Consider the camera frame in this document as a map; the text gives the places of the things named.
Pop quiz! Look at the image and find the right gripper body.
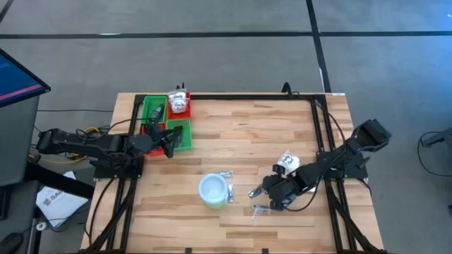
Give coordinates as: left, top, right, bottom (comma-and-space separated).
263, 172, 302, 212

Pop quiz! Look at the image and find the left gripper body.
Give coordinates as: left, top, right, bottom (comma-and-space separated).
150, 123, 174, 156

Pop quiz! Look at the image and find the metal nail clipper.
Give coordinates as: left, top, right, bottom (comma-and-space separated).
248, 186, 265, 200

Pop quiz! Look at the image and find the white cotton vanity pack bag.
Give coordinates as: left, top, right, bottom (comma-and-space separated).
167, 87, 188, 104
275, 149, 302, 176
169, 98, 190, 115

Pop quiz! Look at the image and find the green disinfecting wipes canister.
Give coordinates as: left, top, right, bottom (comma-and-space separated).
197, 171, 230, 210

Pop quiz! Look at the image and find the green plastic slotted basket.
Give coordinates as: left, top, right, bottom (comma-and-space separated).
141, 95, 168, 126
165, 118, 194, 152

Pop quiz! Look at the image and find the black desk beam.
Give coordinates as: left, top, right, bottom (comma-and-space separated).
24, 162, 95, 200

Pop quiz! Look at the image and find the white printed paper sheet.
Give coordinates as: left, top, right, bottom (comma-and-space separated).
35, 171, 90, 229

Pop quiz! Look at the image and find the monitor with blue screen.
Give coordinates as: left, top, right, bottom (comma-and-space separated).
0, 48, 52, 109

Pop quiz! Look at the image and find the grey stand leg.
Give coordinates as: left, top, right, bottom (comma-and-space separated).
422, 126, 452, 149

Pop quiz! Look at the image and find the black computer mouse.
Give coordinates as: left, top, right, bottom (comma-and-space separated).
0, 231, 25, 254

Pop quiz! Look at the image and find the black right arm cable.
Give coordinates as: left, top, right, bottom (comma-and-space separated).
286, 140, 350, 212

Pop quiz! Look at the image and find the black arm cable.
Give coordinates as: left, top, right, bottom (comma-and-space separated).
74, 118, 160, 142
286, 140, 350, 212

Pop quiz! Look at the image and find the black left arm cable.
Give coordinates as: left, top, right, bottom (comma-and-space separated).
74, 118, 160, 142

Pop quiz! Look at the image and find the black frame corner cable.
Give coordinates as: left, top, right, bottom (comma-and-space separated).
315, 99, 347, 144

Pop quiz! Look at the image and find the yellow floor cable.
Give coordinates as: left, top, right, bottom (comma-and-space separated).
28, 126, 102, 166

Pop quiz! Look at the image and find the black floor cable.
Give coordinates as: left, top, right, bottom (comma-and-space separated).
417, 131, 452, 178

